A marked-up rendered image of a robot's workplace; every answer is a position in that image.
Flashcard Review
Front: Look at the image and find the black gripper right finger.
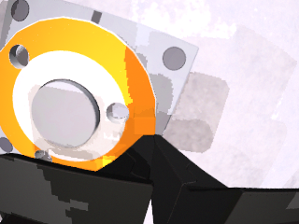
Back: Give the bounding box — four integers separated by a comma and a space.
149, 134, 299, 224

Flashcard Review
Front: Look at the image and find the orange round plate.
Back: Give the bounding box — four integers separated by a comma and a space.
0, 16, 157, 172

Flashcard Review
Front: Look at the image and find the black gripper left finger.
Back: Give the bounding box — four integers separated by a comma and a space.
0, 135, 154, 224

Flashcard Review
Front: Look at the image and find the grey rectangular block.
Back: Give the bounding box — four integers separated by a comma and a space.
0, 0, 199, 148

